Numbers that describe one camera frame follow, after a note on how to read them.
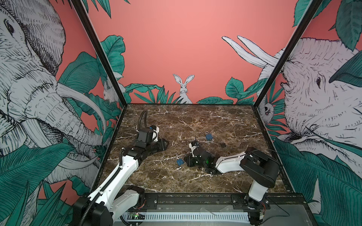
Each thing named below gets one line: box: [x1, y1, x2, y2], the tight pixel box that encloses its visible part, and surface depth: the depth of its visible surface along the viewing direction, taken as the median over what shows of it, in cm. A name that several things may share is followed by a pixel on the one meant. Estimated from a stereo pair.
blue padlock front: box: [176, 158, 185, 166], surface depth 90 cm
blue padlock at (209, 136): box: [204, 130, 214, 141], surface depth 103 cm
